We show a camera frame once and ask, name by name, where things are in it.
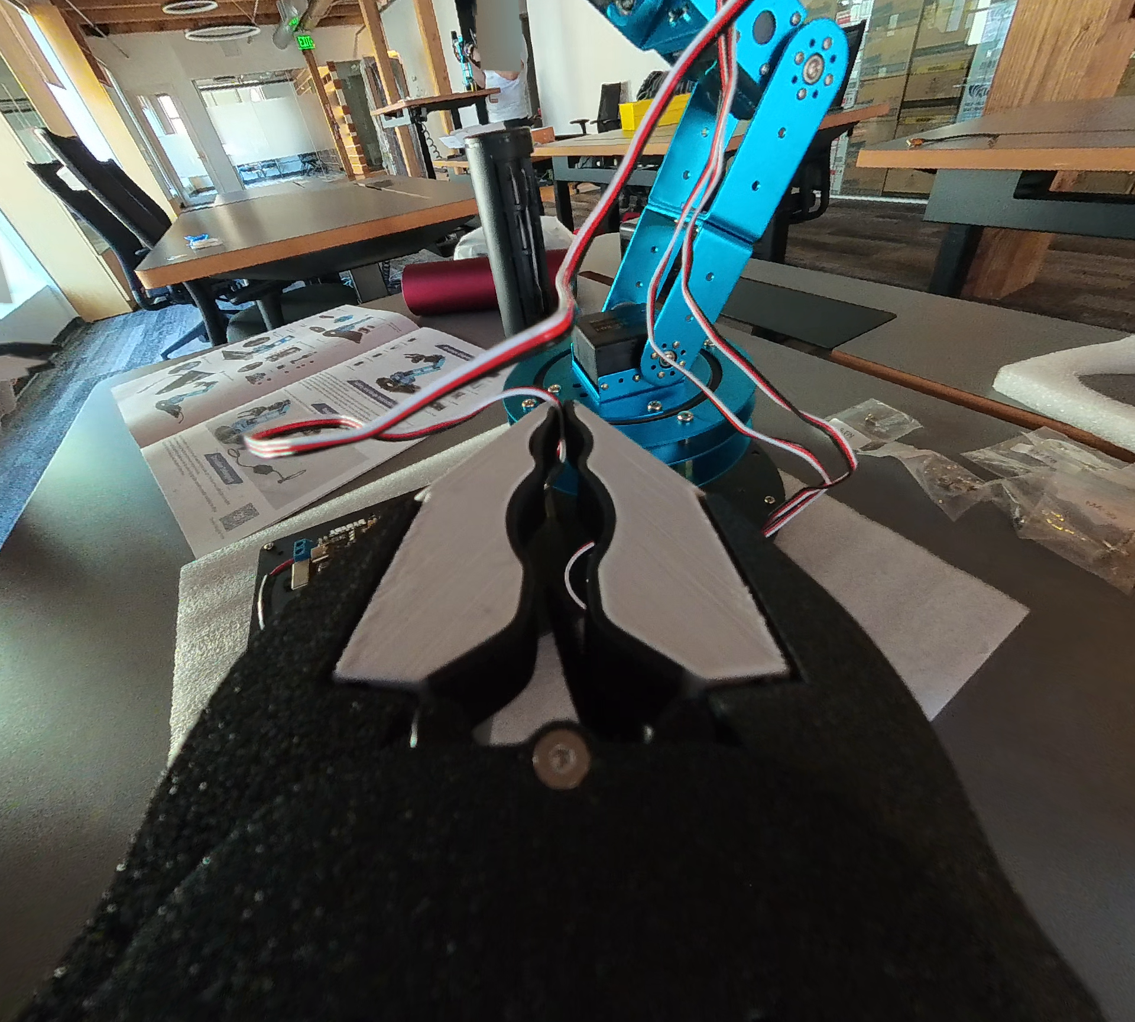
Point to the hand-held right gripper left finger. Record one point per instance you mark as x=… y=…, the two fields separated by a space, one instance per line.
x=434 y=587

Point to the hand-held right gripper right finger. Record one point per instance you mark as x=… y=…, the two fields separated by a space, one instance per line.
x=692 y=587

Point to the controller circuit board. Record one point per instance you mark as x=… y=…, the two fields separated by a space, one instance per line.
x=328 y=548

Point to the printed instruction manual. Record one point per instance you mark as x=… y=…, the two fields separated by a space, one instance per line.
x=266 y=419

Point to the blue toy robot arm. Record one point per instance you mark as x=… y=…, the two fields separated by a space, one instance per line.
x=709 y=180

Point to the grey desk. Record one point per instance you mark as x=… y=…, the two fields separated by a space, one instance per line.
x=71 y=641

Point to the white foam sheet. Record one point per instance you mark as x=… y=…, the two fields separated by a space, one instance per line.
x=887 y=587

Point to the clear bag of screws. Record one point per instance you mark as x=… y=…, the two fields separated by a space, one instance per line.
x=949 y=486

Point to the dark red cylinder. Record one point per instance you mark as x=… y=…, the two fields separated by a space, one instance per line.
x=448 y=286

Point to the black office chair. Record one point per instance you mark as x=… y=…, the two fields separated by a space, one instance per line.
x=257 y=313
x=603 y=109

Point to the white plastic bag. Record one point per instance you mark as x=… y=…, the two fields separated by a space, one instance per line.
x=468 y=242

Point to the dark tall bottle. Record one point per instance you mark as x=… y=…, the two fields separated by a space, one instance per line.
x=510 y=233

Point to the crumpled clear plastic bags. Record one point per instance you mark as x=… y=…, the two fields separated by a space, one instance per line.
x=1064 y=508

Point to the white foam cutout piece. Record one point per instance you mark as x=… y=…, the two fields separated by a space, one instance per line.
x=1037 y=392

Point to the small blue white object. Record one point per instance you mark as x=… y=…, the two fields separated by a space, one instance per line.
x=202 y=243

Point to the yellow plastic bin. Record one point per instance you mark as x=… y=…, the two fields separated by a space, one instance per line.
x=647 y=116

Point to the black slatted chair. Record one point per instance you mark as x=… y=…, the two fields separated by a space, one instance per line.
x=97 y=197

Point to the stack of cardboard boxes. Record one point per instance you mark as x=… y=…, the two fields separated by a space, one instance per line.
x=922 y=20

